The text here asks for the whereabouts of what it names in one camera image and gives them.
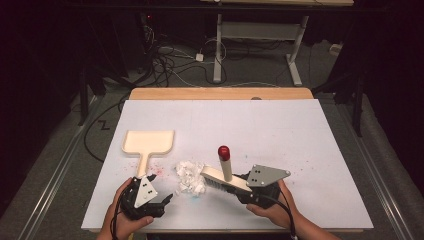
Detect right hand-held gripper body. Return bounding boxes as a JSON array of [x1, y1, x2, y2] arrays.
[[235, 164, 292, 210]]

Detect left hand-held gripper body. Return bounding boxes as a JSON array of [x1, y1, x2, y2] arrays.
[[119, 175, 167, 221]]

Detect cream brush with red-tipped handle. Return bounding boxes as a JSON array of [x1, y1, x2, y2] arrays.
[[199, 144, 253, 194]]

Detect pile of white paper scraps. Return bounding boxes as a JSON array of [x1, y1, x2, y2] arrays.
[[174, 160, 208, 197]]

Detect cream plastic dustpan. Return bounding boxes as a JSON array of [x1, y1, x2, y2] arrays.
[[121, 129, 175, 179]]

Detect person's left hand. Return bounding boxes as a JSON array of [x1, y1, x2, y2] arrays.
[[104, 177, 155, 234]]

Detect person's right hand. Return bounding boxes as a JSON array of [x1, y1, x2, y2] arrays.
[[245, 179, 299, 229]]

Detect white cover board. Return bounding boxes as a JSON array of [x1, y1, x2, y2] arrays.
[[80, 99, 374, 231]]

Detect wooden table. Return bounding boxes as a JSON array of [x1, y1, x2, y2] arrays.
[[128, 87, 314, 101]]

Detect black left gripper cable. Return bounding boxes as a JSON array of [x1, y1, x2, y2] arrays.
[[110, 199, 122, 240]]

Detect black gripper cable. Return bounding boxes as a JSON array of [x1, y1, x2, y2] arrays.
[[259, 194, 298, 240], [110, 199, 122, 240]]

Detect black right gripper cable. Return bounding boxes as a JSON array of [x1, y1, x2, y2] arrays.
[[259, 194, 298, 240]]

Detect black floor cable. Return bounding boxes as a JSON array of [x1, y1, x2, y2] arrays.
[[83, 96, 131, 164]]

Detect metal floor rail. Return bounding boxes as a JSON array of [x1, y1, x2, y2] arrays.
[[333, 99, 416, 240], [16, 96, 105, 240]]

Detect tangle of floor cables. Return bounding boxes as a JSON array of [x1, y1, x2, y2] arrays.
[[138, 23, 229, 88]]

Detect white desk frame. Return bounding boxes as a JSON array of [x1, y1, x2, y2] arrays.
[[199, 0, 354, 87]]

